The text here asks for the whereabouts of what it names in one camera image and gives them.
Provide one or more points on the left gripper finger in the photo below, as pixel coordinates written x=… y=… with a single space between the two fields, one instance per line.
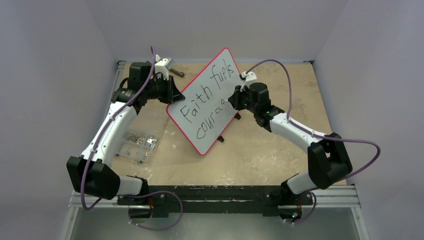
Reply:
x=174 y=99
x=173 y=88

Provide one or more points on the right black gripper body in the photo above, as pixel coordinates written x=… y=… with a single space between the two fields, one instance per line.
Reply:
x=238 y=100

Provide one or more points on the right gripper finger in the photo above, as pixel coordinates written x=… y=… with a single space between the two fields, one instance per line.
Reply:
x=235 y=96
x=235 y=105

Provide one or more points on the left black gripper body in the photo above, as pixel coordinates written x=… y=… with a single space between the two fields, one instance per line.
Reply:
x=160 y=89

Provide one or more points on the pink framed whiteboard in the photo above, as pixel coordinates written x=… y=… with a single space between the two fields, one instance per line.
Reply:
x=203 y=115

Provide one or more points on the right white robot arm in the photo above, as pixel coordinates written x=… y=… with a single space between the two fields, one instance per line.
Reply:
x=327 y=158

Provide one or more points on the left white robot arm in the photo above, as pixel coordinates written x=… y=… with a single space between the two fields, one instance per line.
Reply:
x=90 y=172

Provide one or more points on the black metal clamp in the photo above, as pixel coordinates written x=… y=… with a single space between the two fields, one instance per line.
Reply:
x=179 y=73

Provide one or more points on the clear plastic parts box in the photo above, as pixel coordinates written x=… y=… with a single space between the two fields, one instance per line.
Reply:
x=139 y=141

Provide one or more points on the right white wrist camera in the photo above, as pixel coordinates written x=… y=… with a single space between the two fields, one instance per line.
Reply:
x=247 y=78

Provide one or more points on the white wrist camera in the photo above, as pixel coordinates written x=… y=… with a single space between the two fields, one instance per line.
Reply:
x=163 y=66
x=247 y=78

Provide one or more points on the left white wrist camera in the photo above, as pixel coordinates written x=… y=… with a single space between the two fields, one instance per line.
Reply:
x=163 y=66

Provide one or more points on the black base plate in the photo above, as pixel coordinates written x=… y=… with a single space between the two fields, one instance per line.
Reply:
x=267 y=200

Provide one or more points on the aluminium rail frame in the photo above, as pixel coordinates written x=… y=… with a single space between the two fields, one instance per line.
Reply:
x=89 y=202

